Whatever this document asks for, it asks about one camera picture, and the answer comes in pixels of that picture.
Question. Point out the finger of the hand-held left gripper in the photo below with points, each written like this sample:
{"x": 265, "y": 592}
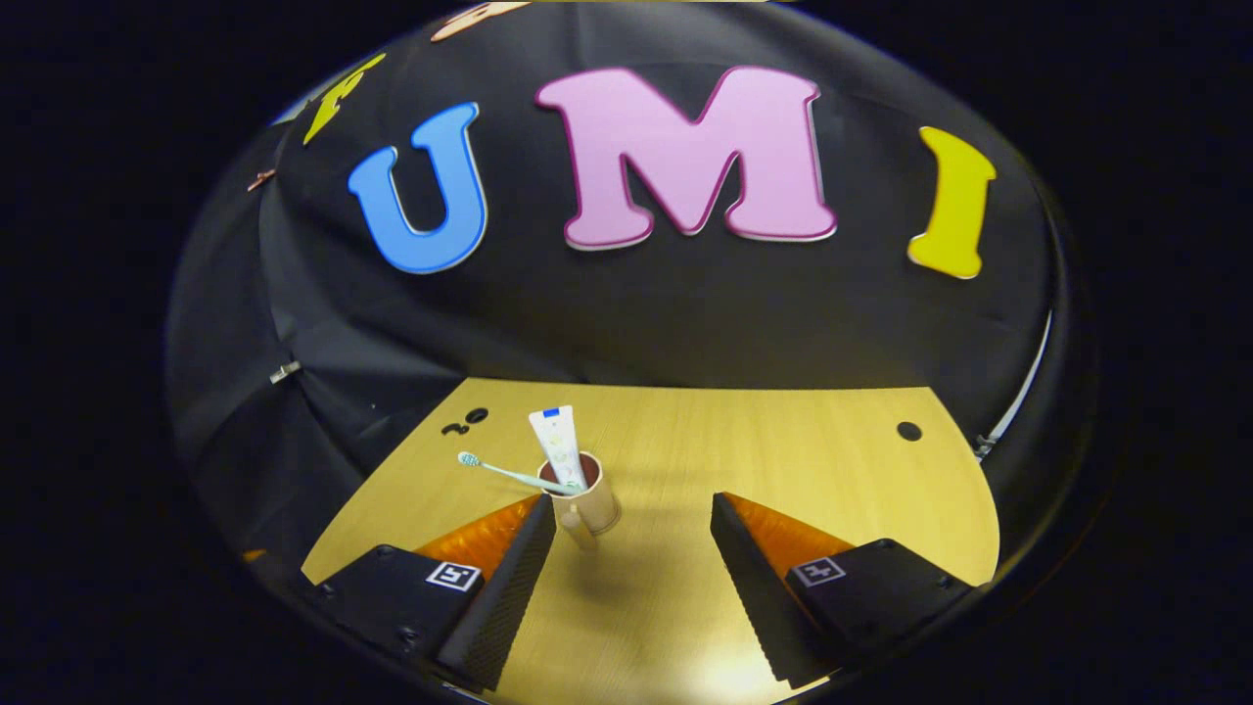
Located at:
{"x": 255, "y": 555}

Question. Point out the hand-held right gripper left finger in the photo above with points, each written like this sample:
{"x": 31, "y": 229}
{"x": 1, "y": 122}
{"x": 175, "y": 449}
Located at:
{"x": 509, "y": 597}

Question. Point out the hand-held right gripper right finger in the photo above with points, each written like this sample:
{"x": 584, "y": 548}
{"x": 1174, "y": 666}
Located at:
{"x": 749, "y": 587}

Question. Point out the pale green toothbrush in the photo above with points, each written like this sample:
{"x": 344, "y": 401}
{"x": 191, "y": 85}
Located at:
{"x": 509, "y": 475}

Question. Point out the beige cup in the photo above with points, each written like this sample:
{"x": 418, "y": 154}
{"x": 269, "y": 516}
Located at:
{"x": 599, "y": 509}

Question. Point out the white toothpaste tube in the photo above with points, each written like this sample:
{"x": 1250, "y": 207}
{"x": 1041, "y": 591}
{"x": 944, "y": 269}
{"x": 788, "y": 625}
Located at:
{"x": 558, "y": 441}

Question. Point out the wooden desktop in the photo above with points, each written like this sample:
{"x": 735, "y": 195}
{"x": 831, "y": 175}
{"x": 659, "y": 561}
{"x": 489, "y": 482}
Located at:
{"x": 783, "y": 450}

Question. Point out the white clip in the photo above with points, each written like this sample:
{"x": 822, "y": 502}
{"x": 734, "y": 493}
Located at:
{"x": 285, "y": 371}

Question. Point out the red clip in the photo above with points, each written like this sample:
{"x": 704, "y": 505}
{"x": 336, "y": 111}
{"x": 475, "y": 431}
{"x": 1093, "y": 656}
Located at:
{"x": 260, "y": 180}

